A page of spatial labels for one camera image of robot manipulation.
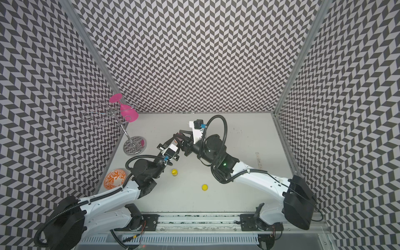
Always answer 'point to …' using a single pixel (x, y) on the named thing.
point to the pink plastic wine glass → (127, 113)
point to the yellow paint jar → (174, 172)
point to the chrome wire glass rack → (102, 115)
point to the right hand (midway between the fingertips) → (177, 136)
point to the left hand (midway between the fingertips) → (178, 134)
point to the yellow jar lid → (204, 187)
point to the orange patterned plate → (114, 179)
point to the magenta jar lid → (179, 134)
